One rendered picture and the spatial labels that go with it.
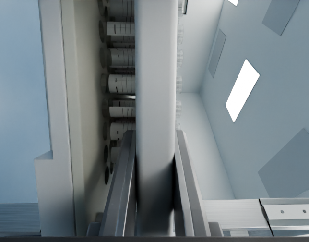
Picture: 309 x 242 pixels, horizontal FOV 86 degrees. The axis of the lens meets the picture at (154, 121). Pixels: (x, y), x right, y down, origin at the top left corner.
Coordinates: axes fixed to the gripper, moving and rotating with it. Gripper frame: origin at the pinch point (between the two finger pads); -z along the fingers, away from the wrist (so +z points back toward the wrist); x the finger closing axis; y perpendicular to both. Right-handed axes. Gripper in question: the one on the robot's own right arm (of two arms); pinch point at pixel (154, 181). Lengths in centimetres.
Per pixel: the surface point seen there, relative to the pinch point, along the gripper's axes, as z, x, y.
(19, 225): -8.3, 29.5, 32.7
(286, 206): -12.2, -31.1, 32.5
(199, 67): -526, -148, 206
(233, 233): -8.7, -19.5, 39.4
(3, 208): -11.6, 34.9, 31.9
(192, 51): -519, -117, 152
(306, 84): -173, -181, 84
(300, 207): -12.1, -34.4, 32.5
